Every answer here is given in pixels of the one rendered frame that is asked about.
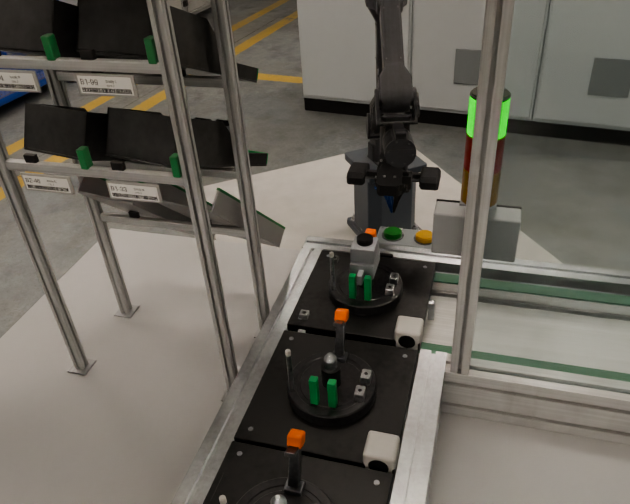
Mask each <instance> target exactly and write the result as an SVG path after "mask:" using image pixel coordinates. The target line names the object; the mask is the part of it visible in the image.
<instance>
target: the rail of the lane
mask: <svg viewBox="0 0 630 504"><path fill-rule="evenodd" d="M352 243H353V240H344V239H335V238H325V237H316V236H307V238H306V240H305V242H304V244H303V246H302V248H303V247H308V248H311V250H312V251H314V249H315V248H316V249H323V250H328V251H336V252H345V253H350V248H351V246H352ZM379 248H380V257H389V258H398V259H407V260H415V261H424V262H433V263H436V271H435V273H442V274H451V275H459V272H460V262H461V256H458V255H448V254H439V253H432V252H431V249H427V248H418V247H409V246H399V245H390V244H381V243H379Z"/></svg>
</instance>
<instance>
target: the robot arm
mask: <svg viewBox="0 0 630 504"><path fill-rule="evenodd" d="M365 4H366V7H368V10H369V11H370V13H371V15H372V16H373V18H374V20H375V36H376V57H375V58H376V89H375V90H374V97H373V99H372V100H371V102H370V113H367V117H366V133H367V139H370V141H369V142H368V154H367V157H368V158H369V159H370V160H371V161H373V162H374V163H375V164H376V165H377V166H378V167H377V170H372V169H370V165H369V163H361V162H353V163H352V164H351V166H350V168H349V170H348V172H347V177H346V178H347V183H348V184H351V185H363V184H364V183H365V178H366V179H375V186H374V189H375V190H377V194H378V195H379V196H384V197H385V199H386V202H387V204H388V207H389V209H390V212H391V213H395V211H396V208H397V205H398V203H399V200H400V198H401V197H402V195H403V194H404V193H405V192H406V193H407V192H410V190H411V186H412V182H419V187H420V189H422V190H433V191H436V190H438V188H439V183H440V178H441V170H440V169H439V167H422V170H421V173H417V172H413V171H408V165H410V164H411V163H412V162H413V161H414V159H415V157H416V148H415V145H414V141H413V138H412V135H411V133H410V125H413V124H418V117H420V104H419V93H418V92H417V89H416V88H415V87H413V84H412V75H411V74H410V72H409V71H408V70H407V68H406V67H405V64H404V50H403V34H402V18H401V13H402V12H403V7H404V6H406V5H407V0H365ZM411 106H412V111H413V117H412V114H405V112H409V111H410V107H411ZM393 197H394V199H393Z"/></svg>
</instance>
